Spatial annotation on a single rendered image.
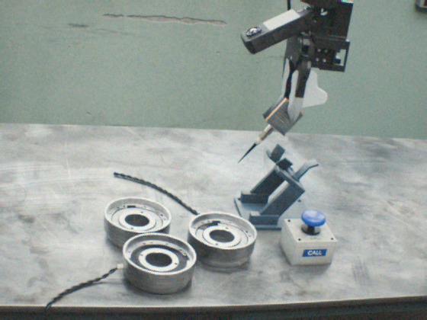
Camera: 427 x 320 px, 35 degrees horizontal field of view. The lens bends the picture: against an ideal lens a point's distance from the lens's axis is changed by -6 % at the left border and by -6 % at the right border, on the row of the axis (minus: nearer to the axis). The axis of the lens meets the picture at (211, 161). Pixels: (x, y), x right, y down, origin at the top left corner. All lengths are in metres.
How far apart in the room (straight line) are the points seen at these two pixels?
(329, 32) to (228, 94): 1.68
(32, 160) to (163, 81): 1.43
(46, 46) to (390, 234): 1.68
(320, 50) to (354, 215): 0.34
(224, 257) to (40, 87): 1.72
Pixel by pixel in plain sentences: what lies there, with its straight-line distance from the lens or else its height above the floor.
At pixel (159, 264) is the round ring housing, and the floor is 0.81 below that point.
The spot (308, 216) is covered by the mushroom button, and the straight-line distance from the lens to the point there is 1.09.
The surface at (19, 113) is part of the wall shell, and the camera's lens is 2.70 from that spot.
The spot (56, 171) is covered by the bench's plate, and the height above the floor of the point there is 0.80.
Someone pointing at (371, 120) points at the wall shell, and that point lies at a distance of 3.01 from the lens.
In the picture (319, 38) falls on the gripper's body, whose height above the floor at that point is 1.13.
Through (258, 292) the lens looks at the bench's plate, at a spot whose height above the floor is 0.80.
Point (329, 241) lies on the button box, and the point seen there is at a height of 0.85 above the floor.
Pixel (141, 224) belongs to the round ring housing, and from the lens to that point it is 1.12.
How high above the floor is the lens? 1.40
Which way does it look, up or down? 26 degrees down
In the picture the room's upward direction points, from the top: 9 degrees clockwise
